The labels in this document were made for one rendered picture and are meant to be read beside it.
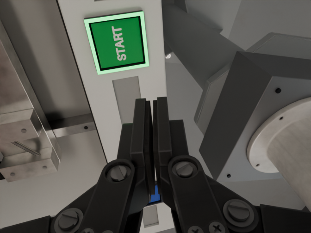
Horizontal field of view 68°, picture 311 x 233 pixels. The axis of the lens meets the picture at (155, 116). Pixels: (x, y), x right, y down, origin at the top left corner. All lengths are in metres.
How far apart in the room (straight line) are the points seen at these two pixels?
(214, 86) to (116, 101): 0.25
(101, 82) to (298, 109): 0.33
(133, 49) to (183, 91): 1.23
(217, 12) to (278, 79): 0.98
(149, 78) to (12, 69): 0.19
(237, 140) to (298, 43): 0.23
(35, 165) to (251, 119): 0.37
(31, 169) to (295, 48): 0.53
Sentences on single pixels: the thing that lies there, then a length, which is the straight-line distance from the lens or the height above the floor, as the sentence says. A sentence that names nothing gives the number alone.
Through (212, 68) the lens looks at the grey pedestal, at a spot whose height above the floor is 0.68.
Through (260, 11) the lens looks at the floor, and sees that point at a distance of 1.49.
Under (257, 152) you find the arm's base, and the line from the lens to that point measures 0.48.
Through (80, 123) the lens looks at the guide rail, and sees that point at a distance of 0.43.
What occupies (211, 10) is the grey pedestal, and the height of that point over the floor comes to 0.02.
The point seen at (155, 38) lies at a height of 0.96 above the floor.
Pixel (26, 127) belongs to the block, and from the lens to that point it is 0.37.
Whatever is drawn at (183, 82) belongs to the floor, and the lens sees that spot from 1.44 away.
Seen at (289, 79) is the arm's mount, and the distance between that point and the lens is 0.41.
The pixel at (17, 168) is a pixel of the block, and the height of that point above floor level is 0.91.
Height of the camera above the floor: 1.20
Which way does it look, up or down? 52 degrees down
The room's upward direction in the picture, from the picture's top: 160 degrees clockwise
